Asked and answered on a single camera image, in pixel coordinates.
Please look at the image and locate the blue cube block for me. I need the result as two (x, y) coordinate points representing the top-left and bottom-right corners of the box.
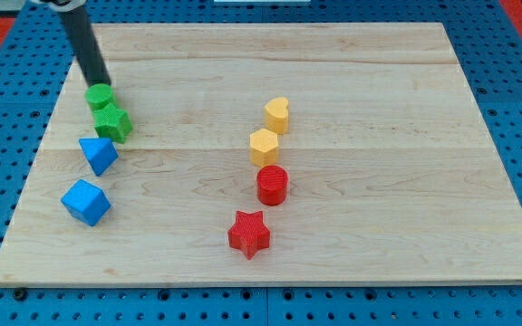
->
(61, 179), (111, 226)

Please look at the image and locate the wooden board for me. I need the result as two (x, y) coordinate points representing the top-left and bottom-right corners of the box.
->
(0, 23), (522, 288)

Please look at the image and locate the yellow hexagon block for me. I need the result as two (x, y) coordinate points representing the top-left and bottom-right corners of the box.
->
(249, 129), (279, 168)

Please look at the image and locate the red cylinder block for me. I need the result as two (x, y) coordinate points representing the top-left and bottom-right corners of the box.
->
(256, 165), (289, 206)

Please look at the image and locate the yellow heart block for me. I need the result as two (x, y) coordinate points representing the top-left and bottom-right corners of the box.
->
(265, 97), (289, 135)

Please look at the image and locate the red star block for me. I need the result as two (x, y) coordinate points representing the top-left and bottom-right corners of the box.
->
(227, 211), (271, 260)

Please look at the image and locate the green star block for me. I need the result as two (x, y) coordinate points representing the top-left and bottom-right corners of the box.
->
(92, 103), (133, 143)

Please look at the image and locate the blue triangle block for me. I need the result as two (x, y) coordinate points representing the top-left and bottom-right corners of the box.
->
(79, 138), (119, 177)

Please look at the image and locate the green cylinder block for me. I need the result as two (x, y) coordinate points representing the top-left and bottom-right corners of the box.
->
(84, 83), (115, 110)

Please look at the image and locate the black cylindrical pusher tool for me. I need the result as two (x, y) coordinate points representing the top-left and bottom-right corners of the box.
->
(56, 0), (111, 86)

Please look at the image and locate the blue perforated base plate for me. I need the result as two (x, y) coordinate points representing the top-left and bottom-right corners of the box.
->
(0, 0), (522, 325)

